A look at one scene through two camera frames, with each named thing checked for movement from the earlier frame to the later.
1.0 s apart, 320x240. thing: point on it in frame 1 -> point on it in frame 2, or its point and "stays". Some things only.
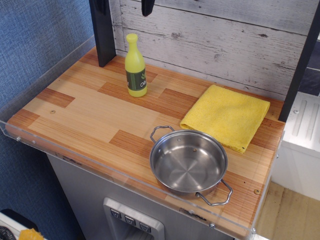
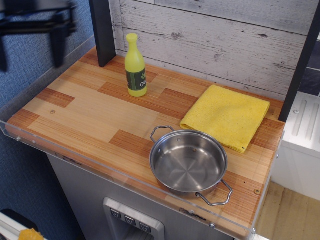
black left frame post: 103,30 stays
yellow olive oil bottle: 135,68 stays
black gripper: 147,7 -> 58,21
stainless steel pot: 187,163 stays
